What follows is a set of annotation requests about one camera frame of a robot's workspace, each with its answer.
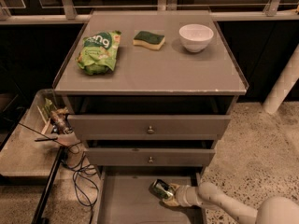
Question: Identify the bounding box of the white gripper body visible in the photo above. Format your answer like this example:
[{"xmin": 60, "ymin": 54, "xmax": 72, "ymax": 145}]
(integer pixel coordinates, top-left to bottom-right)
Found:
[{"xmin": 175, "ymin": 185, "xmax": 201, "ymax": 207}]

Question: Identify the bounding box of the metal railing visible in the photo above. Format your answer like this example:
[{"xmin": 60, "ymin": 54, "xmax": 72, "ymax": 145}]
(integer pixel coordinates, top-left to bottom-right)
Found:
[{"xmin": 0, "ymin": 0, "xmax": 299, "ymax": 24}]

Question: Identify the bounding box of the white pillar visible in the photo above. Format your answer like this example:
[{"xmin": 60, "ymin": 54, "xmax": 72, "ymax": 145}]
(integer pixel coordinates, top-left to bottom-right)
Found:
[{"xmin": 263, "ymin": 44, "xmax": 299, "ymax": 114}]

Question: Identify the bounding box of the grey middle drawer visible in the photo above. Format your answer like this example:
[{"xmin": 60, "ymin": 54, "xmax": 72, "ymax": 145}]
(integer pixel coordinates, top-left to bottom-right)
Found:
[{"xmin": 86, "ymin": 147, "xmax": 215, "ymax": 167}]

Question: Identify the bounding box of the green snack bag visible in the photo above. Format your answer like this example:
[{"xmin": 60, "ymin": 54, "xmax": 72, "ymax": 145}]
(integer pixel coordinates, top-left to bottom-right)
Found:
[{"xmin": 76, "ymin": 31, "xmax": 121, "ymax": 76}]

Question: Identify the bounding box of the brown bottle in bin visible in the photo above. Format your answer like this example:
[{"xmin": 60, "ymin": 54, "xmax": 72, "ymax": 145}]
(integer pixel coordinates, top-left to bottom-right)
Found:
[{"xmin": 50, "ymin": 111, "xmax": 72, "ymax": 134}]

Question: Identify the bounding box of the green yellow sponge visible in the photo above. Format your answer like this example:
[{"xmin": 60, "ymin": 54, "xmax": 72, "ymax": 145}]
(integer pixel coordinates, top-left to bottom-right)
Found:
[{"xmin": 133, "ymin": 31, "xmax": 165, "ymax": 50}]

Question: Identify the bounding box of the grey top drawer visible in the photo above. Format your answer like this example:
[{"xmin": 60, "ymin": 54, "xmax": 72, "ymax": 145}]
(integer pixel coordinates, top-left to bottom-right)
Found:
[{"xmin": 68, "ymin": 115, "xmax": 231, "ymax": 140}]

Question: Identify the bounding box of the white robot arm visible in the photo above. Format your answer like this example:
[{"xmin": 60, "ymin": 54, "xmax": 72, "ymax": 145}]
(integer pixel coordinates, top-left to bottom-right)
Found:
[{"xmin": 163, "ymin": 182, "xmax": 299, "ymax": 224}]

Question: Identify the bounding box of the grey bottom drawer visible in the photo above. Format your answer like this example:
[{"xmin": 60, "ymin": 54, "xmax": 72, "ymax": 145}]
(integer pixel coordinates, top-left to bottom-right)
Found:
[{"xmin": 95, "ymin": 166, "xmax": 206, "ymax": 224}]

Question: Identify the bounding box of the green soda can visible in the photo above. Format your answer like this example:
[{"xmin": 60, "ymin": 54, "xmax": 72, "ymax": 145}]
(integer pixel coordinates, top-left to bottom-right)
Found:
[{"xmin": 150, "ymin": 179, "xmax": 175, "ymax": 201}]

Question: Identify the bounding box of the white bowl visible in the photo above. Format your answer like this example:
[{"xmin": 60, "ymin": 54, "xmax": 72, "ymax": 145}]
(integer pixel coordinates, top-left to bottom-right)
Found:
[{"xmin": 178, "ymin": 24, "xmax": 214, "ymax": 53}]

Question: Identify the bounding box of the grey drawer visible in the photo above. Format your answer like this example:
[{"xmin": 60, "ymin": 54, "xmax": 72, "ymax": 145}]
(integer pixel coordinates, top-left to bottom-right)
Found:
[
  {"xmin": 95, "ymin": 166, "xmax": 206, "ymax": 224},
  {"xmin": 86, "ymin": 147, "xmax": 215, "ymax": 167},
  {"xmin": 68, "ymin": 115, "xmax": 231, "ymax": 140}
]

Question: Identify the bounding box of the grey drawer cabinet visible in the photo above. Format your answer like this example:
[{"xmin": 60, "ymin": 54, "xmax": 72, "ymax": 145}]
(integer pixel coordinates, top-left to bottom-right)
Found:
[{"xmin": 51, "ymin": 10, "xmax": 249, "ymax": 175}]

